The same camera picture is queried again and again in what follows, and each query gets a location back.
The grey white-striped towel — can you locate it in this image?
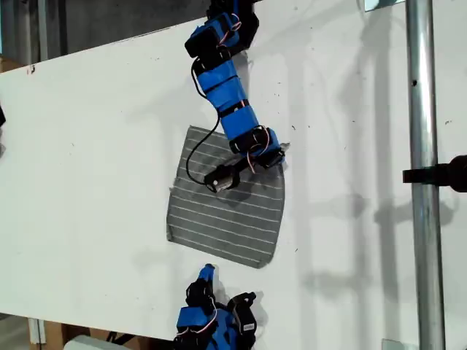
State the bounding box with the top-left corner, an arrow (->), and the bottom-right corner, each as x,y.
166,125 -> 292,270

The brown cardboard box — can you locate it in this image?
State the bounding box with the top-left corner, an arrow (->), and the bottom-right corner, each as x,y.
43,320 -> 176,350

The white foam box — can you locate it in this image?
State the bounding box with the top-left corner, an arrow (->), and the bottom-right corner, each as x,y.
63,334 -> 128,350

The black clamp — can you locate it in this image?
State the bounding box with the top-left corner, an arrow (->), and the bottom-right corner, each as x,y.
402,155 -> 467,193

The black camera stalk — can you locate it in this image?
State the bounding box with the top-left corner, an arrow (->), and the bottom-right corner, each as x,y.
226,291 -> 257,309
233,156 -> 257,175

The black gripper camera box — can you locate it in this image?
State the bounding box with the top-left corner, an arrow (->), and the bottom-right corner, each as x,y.
203,163 -> 242,193
233,304 -> 257,336

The black camera cable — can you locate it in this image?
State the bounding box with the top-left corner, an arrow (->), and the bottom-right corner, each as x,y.
185,58 -> 224,185

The steel post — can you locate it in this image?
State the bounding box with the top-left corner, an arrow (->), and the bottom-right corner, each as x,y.
404,0 -> 447,350

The white table leg bracket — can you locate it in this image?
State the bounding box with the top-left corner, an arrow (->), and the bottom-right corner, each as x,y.
28,317 -> 47,346

